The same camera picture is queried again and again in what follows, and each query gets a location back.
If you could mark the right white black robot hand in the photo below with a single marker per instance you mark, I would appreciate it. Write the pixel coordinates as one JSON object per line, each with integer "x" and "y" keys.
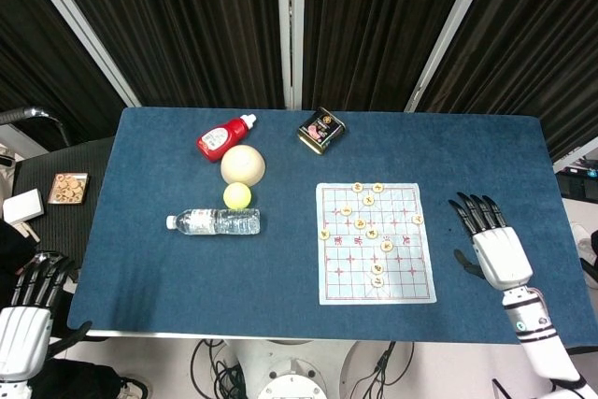
{"x": 502, "y": 254}

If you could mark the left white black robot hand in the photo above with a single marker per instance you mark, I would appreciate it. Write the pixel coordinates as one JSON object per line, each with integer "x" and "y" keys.
{"x": 23, "y": 338}

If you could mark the round wooden chess piece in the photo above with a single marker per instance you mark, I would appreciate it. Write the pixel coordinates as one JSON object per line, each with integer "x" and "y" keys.
{"x": 377, "y": 282}
{"x": 372, "y": 233}
{"x": 324, "y": 234}
{"x": 346, "y": 210}
{"x": 387, "y": 246}
{"x": 360, "y": 223}
{"x": 358, "y": 187}
{"x": 378, "y": 188}
{"x": 377, "y": 269}
{"x": 369, "y": 200}
{"x": 417, "y": 219}

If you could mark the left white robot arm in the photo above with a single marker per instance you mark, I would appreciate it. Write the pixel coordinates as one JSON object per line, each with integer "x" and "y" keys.
{"x": 11, "y": 390}

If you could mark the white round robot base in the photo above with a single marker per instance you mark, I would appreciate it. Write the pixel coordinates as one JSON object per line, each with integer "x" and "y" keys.
{"x": 292, "y": 371}

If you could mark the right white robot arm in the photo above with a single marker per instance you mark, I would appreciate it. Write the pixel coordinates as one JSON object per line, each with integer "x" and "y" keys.
{"x": 537, "y": 333}

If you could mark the white shoe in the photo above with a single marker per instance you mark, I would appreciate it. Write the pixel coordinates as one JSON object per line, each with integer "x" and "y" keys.
{"x": 584, "y": 242}

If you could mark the black electronic device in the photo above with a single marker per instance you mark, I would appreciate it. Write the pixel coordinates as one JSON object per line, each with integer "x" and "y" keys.
{"x": 578, "y": 183}

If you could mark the black white sneaker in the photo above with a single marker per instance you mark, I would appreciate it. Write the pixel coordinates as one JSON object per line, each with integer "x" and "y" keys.
{"x": 133, "y": 387}

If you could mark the white cardboard box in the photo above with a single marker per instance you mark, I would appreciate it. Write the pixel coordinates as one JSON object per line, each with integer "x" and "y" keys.
{"x": 23, "y": 206}

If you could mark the wooden box of chess pieces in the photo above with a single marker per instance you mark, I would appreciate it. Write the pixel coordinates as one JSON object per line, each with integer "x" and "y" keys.
{"x": 68, "y": 188}

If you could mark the white Chinese chess board sheet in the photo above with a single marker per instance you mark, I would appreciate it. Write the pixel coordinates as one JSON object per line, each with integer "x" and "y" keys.
{"x": 345, "y": 277}

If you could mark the blue felt table mat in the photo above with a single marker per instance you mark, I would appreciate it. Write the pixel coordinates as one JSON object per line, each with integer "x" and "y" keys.
{"x": 210, "y": 277}

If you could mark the black gold tin can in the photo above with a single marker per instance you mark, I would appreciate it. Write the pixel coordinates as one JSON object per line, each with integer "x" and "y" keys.
{"x": 321, "y": 130}

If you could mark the clear plastic water bottle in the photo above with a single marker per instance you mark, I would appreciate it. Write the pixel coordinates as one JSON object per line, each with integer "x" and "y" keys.
{"x": 215, "y": 221}

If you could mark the yellow tennis ball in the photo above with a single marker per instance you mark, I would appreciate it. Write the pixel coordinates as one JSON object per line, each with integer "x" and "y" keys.
{"x": 237, "y": 195}

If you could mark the upturned beige wooden bowl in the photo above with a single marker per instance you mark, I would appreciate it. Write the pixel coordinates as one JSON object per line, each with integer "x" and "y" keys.
{"x": 243, "y": 166}

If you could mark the red bottle white cap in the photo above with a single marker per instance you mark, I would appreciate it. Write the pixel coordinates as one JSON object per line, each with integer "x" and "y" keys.
{"x": 222, "y": 137}

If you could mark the white window frame post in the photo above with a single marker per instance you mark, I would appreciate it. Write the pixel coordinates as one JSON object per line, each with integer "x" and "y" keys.
{"x": 448, "y": 30}
{"x": 290, "y": 27}
{"x": 79, "y": 27}

